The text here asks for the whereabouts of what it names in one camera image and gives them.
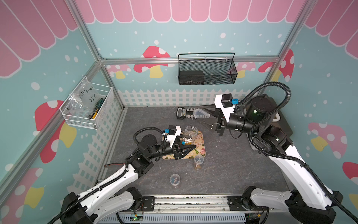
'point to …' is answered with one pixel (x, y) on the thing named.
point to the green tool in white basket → (96, 108)
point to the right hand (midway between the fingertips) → (199, 113)
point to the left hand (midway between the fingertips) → (193, 144)
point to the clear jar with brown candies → (198, 160)
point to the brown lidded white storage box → (280, 120)
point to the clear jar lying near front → (175, 179)
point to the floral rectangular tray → (200, 149)
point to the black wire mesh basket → (206, 72)
